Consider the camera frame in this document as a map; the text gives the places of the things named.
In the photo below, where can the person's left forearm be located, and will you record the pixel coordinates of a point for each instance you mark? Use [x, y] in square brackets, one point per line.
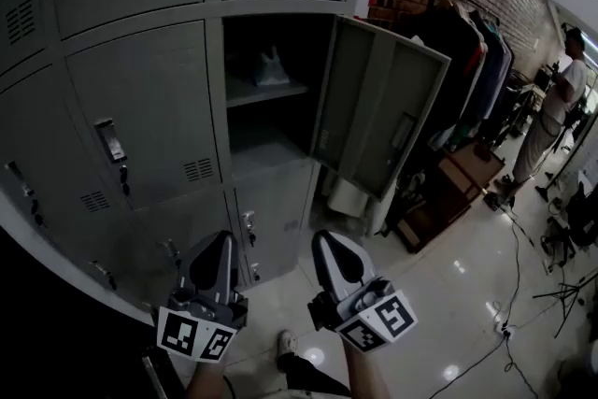
[205, 380]

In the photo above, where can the row of dark hanging clothes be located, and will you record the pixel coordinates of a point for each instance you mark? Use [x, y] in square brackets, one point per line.
[453, 61]

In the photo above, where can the grey locker door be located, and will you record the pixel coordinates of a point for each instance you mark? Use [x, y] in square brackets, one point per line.
[374, 107]

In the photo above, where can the person's dark shorts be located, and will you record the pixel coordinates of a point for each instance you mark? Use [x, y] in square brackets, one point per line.
[313, 376]

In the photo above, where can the black box with metal edge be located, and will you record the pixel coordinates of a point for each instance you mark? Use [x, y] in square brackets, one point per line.
[161, 378]

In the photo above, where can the person's right grey shoe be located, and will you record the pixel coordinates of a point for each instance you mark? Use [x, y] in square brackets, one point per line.
[287, 343]

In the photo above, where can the white plastic bag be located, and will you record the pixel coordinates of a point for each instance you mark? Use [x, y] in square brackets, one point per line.
[273, 72]

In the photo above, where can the grey metal locker cabinet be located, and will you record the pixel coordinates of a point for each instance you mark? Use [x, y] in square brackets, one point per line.
[149, 84]

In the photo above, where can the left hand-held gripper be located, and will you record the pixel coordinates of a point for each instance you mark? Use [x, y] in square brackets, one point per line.
[175, 332]

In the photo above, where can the small metal door lock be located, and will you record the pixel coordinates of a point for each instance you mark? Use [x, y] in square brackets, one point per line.
[255, 272]

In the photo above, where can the brown wooden crate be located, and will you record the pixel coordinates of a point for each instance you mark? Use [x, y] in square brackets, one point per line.
[460, 182]

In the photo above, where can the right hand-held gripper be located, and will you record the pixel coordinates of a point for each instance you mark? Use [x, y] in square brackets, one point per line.
[392, 317]

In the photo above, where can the person's right forearm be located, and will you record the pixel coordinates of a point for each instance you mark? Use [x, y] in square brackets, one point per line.
[364, 369]

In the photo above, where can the metal door lock with key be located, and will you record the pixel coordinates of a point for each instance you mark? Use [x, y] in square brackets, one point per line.
[248, 226]

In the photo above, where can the black tripod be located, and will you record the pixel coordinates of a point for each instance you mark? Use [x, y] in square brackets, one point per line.
[567, 294]

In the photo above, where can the pile of black equipment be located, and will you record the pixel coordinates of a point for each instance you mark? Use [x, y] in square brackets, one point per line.
[581, 219]

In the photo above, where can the white fabric bundle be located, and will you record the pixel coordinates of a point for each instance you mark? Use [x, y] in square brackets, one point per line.
[345, 201]

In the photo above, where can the white power strip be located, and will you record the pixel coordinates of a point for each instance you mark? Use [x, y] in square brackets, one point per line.
[508, 331]

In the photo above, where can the small dark hanging key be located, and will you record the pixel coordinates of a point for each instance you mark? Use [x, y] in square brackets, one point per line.
[37, 215]
[124, 182]

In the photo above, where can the cluttered work table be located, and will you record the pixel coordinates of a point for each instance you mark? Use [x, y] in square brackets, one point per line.
[530, 100]

